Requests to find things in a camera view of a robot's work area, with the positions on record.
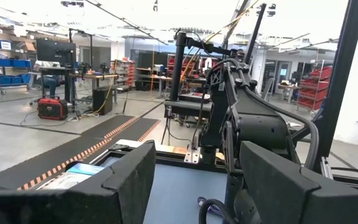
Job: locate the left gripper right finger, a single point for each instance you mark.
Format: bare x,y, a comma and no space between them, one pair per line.
306,205

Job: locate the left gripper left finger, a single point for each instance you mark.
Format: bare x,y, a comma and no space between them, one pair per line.
73,205

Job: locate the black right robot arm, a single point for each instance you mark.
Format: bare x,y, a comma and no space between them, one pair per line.
259,127

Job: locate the blue cardboard box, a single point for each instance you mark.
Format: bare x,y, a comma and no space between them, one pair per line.
82,170

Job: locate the black orange-striped floor mat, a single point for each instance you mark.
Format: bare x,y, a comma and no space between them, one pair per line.
42,161
132,130

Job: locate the blue-grey table mat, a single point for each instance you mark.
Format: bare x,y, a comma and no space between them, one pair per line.
182,193

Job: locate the red and black case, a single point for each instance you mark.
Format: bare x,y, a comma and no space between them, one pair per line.
52,109

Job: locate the black box on floor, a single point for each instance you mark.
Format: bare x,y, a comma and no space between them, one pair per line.
102,101

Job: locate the black work table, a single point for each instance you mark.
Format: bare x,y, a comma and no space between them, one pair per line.
186,107

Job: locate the rack with red bins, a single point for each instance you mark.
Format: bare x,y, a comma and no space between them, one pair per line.
317,84

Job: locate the person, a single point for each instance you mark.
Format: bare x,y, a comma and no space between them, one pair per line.
50,82

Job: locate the wooden workshop desk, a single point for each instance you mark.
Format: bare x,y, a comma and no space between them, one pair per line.
92,76

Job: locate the shelf with red bins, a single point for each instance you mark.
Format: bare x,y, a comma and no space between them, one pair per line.
126,73

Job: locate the cart with blue bins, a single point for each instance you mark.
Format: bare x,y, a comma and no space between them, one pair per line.
5,71

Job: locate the black computer monitor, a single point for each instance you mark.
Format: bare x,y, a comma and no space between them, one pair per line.
56,51

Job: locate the black pole stand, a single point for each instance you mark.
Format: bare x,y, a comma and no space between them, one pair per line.
176,68

